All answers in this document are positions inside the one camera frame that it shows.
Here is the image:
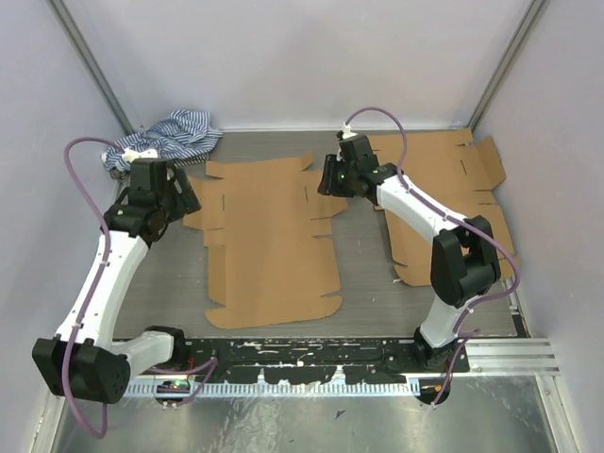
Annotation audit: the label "slotted grey cable duct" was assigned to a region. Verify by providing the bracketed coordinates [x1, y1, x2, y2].
[123, 375, 420, 399]

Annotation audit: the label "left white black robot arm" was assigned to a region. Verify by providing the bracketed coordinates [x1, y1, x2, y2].
[32, 159, 201, 404]

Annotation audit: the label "brown cardboard box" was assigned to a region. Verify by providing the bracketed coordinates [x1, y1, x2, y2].
[183, 151, 347, 329]

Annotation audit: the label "aluminium frame rail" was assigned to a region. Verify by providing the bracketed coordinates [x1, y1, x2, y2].
[465, 338, 560, 376]

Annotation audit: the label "blue striped crumpled cloth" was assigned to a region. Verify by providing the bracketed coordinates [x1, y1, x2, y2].
[101, 109, 223, 179]

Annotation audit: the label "stacked brown cardboard blanks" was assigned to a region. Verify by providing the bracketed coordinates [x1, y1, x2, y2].
[386, 128, 516, 287]

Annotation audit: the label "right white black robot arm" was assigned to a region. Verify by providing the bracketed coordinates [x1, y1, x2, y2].
[317, 131, 501, 373]

